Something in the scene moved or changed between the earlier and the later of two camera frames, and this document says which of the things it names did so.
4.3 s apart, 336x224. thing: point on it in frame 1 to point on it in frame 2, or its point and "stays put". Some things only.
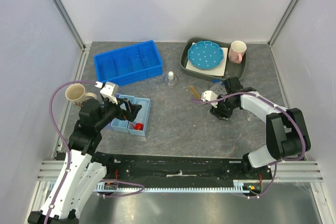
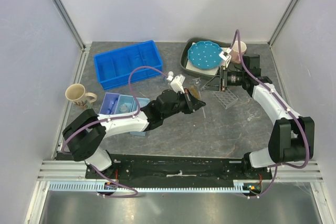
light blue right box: (139, 132) stays put
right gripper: (217, 112) to (217, 83)
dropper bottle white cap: (170, 75) stays put
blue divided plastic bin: (128, 64) stays put
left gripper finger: (128, 104) to (195, 104)
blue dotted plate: (206, 54) stays put
